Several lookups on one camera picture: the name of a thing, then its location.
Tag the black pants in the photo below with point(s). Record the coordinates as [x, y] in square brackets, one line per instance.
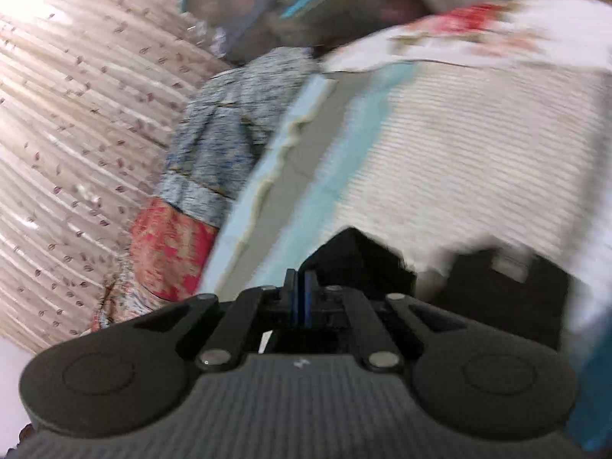
[508, 288]

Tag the teal grey patchwork quilt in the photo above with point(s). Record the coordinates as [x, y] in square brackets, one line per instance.
[433, 158]

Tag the white floral bedsheet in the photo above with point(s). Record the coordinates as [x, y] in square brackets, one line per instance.
[561, 33]

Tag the floral patchwork blanket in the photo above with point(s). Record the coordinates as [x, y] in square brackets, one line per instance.
[220, 139]

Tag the beige patterned curtain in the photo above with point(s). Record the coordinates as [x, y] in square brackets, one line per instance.
[91, 91]

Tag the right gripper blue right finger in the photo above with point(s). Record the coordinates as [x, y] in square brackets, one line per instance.
[311, 291]

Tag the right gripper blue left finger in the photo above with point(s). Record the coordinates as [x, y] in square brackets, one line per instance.
[291, 295]

